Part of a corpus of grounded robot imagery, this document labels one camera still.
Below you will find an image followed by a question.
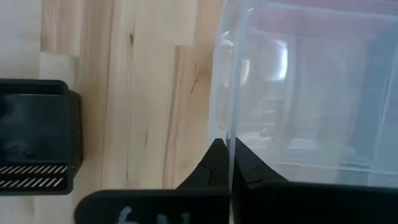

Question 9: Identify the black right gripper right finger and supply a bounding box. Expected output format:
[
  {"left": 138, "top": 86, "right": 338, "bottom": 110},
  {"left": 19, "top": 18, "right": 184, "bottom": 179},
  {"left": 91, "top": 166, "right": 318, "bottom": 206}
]
[{"left": 231, "top": 136, "right": 398, "bottom": 224}]

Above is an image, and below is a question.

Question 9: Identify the black plastic mesh basket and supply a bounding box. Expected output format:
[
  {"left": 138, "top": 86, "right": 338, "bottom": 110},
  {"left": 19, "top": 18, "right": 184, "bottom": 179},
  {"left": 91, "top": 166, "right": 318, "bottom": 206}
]
[{"left": 0, "top": 78, "right": 84, "bottom": 196}]

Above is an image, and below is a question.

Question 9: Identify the clear plastic basket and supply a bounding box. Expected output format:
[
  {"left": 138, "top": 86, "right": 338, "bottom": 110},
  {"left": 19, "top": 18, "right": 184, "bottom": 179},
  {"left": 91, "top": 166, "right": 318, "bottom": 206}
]
[{"left": 207, "top": 0, "right": 398, "bottom": 189}]

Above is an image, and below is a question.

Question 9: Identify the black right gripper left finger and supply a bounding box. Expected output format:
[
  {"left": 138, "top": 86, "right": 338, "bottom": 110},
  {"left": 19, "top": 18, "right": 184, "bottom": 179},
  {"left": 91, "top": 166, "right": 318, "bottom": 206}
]
[{"left": 73, "top": 138, "right": 231, "bottom": 224}]

